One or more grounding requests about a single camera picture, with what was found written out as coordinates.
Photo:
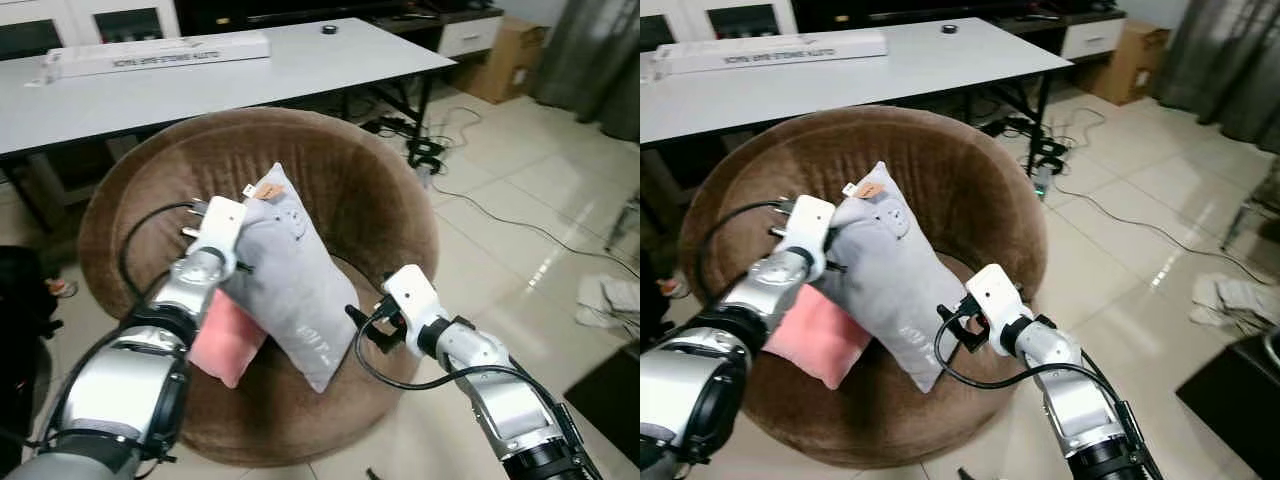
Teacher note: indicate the brown cardboard box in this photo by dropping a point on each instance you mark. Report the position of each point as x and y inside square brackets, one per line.
[505, 60]
[1125, 62]

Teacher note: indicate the white table with black legs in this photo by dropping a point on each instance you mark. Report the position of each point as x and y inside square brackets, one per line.
[900, 85]
[200, 100]

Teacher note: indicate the brown round plush sofa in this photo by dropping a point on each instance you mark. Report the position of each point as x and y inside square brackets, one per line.
[350, 190]
[960, 185]

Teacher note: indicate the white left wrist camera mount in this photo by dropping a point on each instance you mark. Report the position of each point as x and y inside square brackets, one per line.
[813, 226]
[224, 228]

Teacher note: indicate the white crumpled cloth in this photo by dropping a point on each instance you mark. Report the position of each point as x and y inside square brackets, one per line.
[1235, 302]
[610, 302]

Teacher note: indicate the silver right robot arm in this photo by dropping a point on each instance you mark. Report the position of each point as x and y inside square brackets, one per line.
[505, 395]
[1080, 395]

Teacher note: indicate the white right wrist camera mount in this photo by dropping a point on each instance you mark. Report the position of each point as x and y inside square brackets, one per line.
[412, 298]
[993, 297]

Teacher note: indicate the long white printed box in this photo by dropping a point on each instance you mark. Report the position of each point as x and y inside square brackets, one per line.
[765, 52]
[150, 55]

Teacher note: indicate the pink square pillow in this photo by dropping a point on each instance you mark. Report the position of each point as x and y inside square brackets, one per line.
[815, 340]
[225, 345]

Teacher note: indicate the grey curtain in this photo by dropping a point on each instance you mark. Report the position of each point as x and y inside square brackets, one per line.
[1225, 60]
[590, 60]

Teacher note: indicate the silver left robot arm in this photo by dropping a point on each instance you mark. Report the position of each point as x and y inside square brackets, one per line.
[125, 390]
[690, 390]

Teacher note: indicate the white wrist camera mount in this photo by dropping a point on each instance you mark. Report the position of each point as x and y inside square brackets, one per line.
[993, 297]
[224, 228]
[813, 226]
[412, 298]

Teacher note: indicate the white drawer unit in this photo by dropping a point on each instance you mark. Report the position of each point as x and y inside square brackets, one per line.
[1092, 38]
[470, 35]

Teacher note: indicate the white glass door cabinet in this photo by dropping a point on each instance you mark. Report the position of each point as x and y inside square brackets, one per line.
[90, 20]
[720, 18]

